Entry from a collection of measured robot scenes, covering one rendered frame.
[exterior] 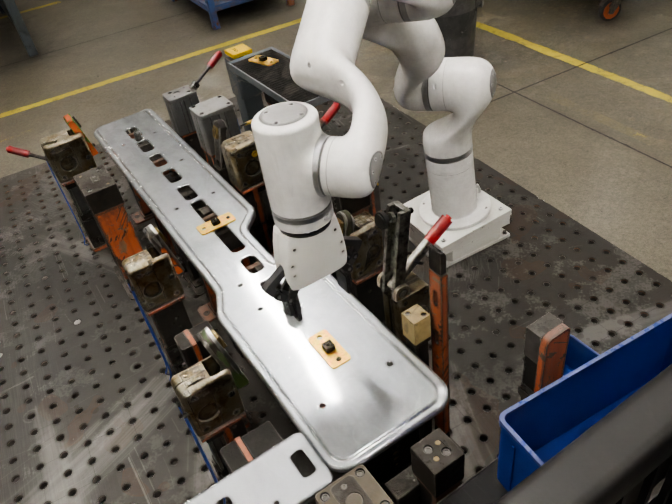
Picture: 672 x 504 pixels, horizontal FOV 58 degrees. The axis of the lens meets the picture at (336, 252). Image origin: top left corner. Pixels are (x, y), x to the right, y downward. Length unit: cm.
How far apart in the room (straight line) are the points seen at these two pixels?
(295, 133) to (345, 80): 11
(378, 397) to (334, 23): 55
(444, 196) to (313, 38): 82
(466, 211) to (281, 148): 94
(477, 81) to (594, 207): 172
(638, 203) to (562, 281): 156
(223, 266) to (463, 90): 64
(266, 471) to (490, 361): 65
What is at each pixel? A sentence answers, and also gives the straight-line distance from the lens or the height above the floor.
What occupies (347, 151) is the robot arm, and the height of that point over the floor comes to 140.
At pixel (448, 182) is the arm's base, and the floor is 91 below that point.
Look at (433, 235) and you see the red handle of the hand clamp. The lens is 103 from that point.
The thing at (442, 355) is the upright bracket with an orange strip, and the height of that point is 98.
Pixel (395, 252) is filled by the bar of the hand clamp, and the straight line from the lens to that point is 98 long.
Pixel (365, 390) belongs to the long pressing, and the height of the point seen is 100.
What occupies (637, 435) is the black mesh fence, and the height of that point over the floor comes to 155.
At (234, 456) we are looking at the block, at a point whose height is 98.
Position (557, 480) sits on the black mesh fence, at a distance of 27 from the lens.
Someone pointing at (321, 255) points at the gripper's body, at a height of 122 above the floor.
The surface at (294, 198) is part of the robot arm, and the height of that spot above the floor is 134.
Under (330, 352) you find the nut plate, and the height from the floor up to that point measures 100.
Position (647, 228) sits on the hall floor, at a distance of 297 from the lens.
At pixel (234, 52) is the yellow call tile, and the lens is 179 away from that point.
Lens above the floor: 178
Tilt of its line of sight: 40 degrees down
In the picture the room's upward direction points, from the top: 9 degrees counter-clockwise
